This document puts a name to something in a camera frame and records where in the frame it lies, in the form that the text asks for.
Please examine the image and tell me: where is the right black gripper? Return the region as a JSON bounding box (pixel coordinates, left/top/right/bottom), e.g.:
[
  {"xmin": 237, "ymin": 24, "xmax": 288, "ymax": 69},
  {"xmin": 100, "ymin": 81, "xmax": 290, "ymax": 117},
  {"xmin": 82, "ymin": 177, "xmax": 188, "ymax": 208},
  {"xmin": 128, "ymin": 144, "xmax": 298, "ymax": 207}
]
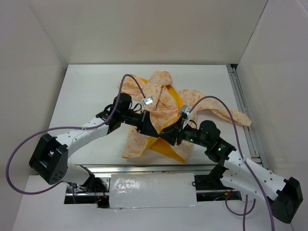
[{"xmin": 158, "ymin": 115, "xmax": 210, "ymax": 147}]

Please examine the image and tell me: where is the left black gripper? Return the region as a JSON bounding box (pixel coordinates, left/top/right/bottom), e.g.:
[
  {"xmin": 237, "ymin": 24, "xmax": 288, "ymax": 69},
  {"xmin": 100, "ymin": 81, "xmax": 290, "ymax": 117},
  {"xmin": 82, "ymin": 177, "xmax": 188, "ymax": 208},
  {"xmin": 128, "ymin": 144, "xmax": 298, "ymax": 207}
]
[{"xmin": 120, "ymin": 110, "xmax": 158, "ymax": 138}]

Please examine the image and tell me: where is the yellow and patterned jacket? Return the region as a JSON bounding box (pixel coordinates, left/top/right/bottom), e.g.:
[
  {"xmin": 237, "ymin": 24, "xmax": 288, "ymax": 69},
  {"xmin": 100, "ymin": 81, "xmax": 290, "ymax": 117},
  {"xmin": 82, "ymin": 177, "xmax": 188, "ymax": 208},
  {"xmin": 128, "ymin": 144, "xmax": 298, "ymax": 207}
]
[{"xmin": 118, "ymin": 71, "xmax": 252, "ymax": 163}]

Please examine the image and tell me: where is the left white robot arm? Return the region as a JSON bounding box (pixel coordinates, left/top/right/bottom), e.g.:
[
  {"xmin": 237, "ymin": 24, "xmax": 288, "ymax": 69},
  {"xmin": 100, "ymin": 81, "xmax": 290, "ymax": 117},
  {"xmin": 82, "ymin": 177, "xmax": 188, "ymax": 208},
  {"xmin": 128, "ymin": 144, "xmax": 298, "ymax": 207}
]
[{"xmin": 29, "ymin": 93, "xmax": 158, "ymax": 192}]

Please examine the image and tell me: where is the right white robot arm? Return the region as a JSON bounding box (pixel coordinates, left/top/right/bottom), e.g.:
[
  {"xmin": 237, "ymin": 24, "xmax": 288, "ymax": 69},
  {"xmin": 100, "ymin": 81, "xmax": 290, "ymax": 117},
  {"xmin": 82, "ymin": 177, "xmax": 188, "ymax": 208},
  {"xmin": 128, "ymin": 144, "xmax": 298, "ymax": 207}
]
[{"xmin": 159, "ymin": 120, "xmax": 303, "ymax": 224}]

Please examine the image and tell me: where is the white cover sheet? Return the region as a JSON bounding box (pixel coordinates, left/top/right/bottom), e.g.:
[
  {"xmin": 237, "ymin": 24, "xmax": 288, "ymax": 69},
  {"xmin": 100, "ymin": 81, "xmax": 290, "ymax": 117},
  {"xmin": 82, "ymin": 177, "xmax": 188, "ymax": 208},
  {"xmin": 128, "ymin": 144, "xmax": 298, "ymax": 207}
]
[{"xmin": 109, "ymin": 173, "xmax": 197, "ymax": 208}]

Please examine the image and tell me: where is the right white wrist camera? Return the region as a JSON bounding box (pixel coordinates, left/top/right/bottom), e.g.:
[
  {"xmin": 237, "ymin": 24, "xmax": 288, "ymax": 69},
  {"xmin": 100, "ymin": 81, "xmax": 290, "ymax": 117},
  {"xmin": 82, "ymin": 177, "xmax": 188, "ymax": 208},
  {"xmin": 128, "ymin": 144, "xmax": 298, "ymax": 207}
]
[{"xmin": 179, "ymin": 105, "xmax": 192, "ymax": 129}]

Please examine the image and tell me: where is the aluminium frame rail front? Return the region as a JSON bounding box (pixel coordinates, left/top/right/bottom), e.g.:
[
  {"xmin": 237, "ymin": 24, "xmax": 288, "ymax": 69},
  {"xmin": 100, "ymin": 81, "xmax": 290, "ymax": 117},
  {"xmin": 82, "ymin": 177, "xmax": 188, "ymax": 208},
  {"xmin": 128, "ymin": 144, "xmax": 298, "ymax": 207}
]
[{"xmin": 82, "ymin": 164, "xmax": 216, "ymax": 174}]

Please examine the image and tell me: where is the aluminium frame rail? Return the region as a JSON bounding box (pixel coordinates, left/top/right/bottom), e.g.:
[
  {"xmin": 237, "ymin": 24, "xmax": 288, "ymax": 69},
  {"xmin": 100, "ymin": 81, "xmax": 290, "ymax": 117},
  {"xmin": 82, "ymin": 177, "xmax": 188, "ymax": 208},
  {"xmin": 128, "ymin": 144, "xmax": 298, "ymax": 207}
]
[
  {"xmin": 82, "ymin": 164, "xmax": 216, "ymax": 174},
  {"xmin": 226, "ymin": 64, "xmax": 269, "ymax": 169}
]

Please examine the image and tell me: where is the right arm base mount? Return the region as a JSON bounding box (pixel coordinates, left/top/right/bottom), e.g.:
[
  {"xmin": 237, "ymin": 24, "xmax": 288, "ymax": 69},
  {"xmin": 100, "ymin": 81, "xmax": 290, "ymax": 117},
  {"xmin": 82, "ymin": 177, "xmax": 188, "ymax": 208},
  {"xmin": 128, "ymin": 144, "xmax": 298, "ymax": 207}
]
[{"xmin": 192, "ymin": 175, "xmax": 241, "ymax": 202}]

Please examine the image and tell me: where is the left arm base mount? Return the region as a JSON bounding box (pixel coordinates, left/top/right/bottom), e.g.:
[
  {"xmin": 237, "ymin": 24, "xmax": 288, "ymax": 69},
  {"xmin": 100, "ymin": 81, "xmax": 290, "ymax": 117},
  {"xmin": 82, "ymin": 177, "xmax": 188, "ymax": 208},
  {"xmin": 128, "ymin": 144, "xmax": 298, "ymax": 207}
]
[{"xmin": 64, "ymin": 174, "xmax": 111, "ymax": 208}]

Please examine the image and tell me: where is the aluminium frame rail right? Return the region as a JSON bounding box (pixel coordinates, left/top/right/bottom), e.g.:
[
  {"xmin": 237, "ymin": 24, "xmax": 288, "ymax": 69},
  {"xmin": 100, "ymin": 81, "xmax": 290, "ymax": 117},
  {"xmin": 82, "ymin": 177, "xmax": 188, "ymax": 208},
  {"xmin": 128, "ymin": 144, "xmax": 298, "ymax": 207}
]
[{"xmin": 226, "ymin": 64, "xmax": 269, "ymax": 169}]

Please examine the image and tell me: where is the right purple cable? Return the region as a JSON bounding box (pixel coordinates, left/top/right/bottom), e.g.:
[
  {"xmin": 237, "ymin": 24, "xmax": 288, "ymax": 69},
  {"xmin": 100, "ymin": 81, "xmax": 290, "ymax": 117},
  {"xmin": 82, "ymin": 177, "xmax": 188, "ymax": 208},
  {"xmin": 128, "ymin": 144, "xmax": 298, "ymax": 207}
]
[{"xmin": 189, "ymin": 95, "xmax": 275, "ymax": 231}]

